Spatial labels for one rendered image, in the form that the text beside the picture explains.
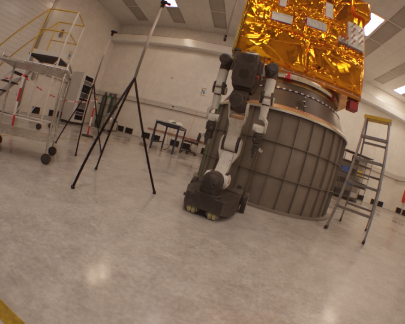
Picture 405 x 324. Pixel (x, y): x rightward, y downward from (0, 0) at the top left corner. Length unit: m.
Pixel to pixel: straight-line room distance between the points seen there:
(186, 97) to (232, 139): 6.91
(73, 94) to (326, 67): 7.92
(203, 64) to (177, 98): 1.80
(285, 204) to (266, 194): 0.26
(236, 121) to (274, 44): 1.58
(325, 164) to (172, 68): 7.66
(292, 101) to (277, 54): 0.74
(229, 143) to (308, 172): 1.15
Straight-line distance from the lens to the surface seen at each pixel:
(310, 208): 2.83
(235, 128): 1.89
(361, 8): 4.17
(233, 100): 1.69
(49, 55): 4.88
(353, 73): 3.41
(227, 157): 1.89
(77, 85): 8.64
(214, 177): 1.55
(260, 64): 1.93
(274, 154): 2.50
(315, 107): 2.82
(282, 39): 3.22
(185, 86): 8.85
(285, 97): 2.72
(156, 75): 9.41
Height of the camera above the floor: 0.54
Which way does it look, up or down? 5 degrees down
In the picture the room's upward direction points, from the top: 15 degrees clockwise
